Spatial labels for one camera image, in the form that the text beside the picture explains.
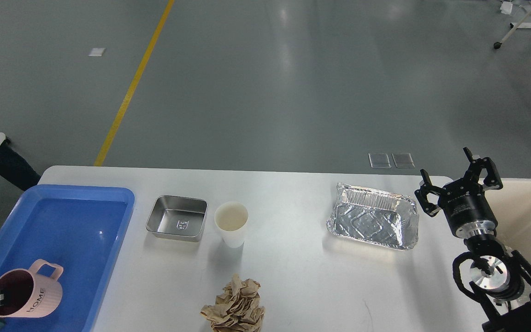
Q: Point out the right clear floor plate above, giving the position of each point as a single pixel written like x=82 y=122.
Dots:
x=403 y=160

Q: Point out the crumpled brown paper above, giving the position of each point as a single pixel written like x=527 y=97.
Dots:
x=237 y=309

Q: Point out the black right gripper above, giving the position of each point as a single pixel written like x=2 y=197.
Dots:
x=463 y=201

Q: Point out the pink ribbed mug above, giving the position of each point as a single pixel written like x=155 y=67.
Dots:
x=31 y=293

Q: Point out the steel rectangular container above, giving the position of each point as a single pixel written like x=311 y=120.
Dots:
x=178 y=218

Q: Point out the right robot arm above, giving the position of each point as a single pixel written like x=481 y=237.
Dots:
x=489 y=273

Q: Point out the aluminium foil tray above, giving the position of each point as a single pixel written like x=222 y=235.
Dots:
x=373 y=216

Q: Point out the blue plastic tray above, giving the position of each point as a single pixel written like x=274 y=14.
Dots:
x=81 y=228

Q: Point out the white paper cup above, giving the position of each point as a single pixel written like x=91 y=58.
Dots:
x=231 y=220

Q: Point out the clear floor plate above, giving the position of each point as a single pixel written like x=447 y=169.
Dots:
x=379 y=160
x=403 y=160

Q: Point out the left clear floor plate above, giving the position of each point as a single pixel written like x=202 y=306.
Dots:
x=379 y=160

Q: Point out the dark seated person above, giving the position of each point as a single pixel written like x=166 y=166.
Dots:
x=15 y=169

